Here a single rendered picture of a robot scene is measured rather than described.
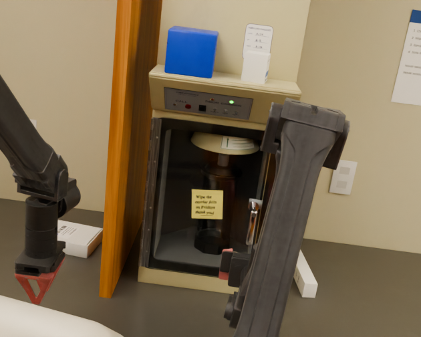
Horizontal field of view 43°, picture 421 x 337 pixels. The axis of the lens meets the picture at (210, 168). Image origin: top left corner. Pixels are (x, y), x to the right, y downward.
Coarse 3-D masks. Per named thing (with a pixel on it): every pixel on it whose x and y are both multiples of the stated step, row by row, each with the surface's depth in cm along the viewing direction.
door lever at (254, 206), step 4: (252, 204) 129; (256, 204) 129; (252, 208) 127; (256, 208) 129; (252, 212) 124; (256, 212) 124; (252, 216) 124; (256, 216) 125; (252, 220) 125; (252, 224) 125; (248, 228) 126; (252, 228) 126; (248, 232) 126; (252, 232) 126; (248, 236) 126; (252, 236) 126; (248, 240) 127; (252, 240) 127; (248, 244) 127
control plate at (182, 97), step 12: (168, 96) 115; (180, 96) 115; (192, 96) 114; (204, 96) 114; (216, 96) 113; (228, 96) 113; (168, 108) 120; (180, 108) 119; (192, 108) 119; (228, 108) 117; (240, 108) 116
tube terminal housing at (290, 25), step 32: (192, 0) 115; (224, 0) 115; (256, 0) 115; (288, 0) 115; (160, 32) 118; (224, 32) 117; (288, 32) 117; (160, 64) 120; (224, 64) 120; (288, 64) 119; (256, 128) 124; (192, 288) 139; (224, 288) 138
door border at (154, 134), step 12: (156, 120) 123; (156, 132) 124; (156, 144) 125; (156, 156) 126; (156, 168) 127; (144, 216) 131; (144, 228) 132; (144, 240) 134; (144, 252) 135; (144, 264) 136
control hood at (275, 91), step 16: (160, 80) 111; (176, 80) 110; (192, 80) 110; (208, 80) 110; (224, 80) 110; (240, 80) 113; (272, 80) 118; (160, 96) 116; (240, 96) 112; (256, 96) 112; (272, 96) 111; (288, 96) 110; (192, 112) 120; (256, 112) 117
